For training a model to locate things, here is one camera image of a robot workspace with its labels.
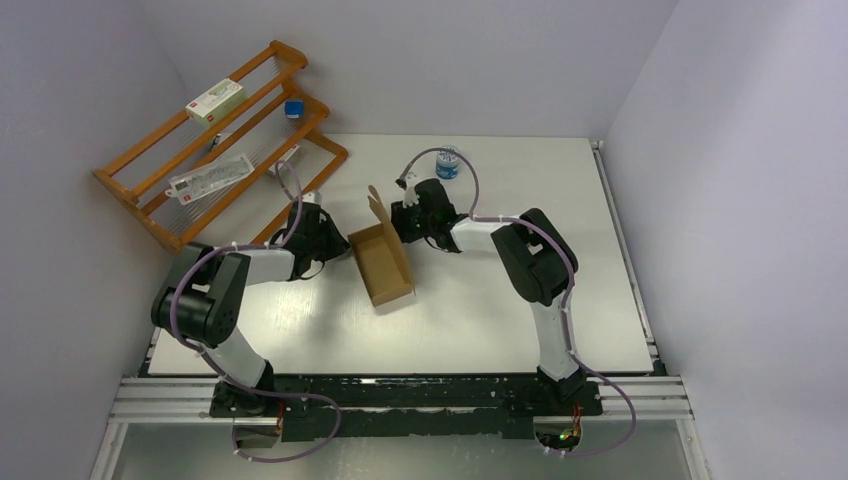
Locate blue white round jar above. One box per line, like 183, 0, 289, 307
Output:
435, 145, 462, 180

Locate orange wooden rack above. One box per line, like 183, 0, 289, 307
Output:
93, 40, 349, 254

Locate brown cardboard box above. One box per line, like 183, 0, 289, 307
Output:
347, 185, 416, 307

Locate small grey white box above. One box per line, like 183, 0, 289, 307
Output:
267, 145, 306, 176

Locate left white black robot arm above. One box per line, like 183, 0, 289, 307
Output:
151, 192, 350, 416

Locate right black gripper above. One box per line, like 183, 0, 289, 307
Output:
383, 198, 434, 246

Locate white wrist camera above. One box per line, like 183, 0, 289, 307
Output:
301, 190, 323, 206
395, 171, 421, 208

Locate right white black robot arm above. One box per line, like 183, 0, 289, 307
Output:
390, 173, 586, 414

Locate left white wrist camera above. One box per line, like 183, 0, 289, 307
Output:
301, 190, 323, 206

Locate small blue cube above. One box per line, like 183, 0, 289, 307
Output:
283, 99, 305, 120

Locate clear plastic packet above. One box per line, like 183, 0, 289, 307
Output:
165, 154, 254, 205

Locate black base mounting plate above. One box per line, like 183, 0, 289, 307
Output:
208, 371, 602, 442

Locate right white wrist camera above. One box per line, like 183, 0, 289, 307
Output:
395, 171, 421, 208

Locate aluminium frame rails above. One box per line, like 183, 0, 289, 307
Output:
108, 134, 692, 460

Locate green white carton box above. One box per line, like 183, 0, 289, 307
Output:
185, 78, 247, 129

